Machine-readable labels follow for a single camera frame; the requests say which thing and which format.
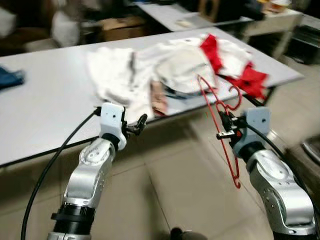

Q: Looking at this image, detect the long white table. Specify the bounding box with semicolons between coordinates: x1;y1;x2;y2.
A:
0;27;305;168

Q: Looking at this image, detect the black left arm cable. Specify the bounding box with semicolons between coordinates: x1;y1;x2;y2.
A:
20;109;103;240

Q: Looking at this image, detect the blue denim garment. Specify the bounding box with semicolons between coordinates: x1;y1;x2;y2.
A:
0;67;26;91

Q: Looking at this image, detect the black crate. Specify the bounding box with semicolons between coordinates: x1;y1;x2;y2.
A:
290;25;320;66

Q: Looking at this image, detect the red and white garment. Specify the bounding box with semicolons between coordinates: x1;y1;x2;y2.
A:
199;33;271;100

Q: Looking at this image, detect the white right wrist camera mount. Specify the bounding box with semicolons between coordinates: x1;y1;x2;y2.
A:
232;106;272;158

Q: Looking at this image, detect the cardboard box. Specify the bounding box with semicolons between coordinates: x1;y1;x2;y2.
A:
100;16;148;42

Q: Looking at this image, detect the orange and white bowl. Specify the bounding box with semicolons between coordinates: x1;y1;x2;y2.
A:
270;0;292;13

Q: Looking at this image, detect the red clothes hanger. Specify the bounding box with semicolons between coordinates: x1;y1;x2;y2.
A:
196;75;244;190

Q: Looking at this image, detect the white bag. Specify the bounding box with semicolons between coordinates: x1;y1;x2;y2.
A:
51;10;82;48

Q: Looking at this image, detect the pink patterned cloth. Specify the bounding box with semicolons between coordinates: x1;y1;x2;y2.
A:
150;80;169;117

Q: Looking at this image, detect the small white table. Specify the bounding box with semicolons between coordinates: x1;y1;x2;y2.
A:
137;2;303;56

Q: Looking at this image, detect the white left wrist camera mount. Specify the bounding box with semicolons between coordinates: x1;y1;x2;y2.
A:
99;102;127;138

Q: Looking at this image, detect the cream garment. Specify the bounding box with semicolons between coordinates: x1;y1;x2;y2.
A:
152;46;218;98

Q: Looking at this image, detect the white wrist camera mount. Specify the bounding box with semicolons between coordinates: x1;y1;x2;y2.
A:
99;102;127;138
232;106;272;158

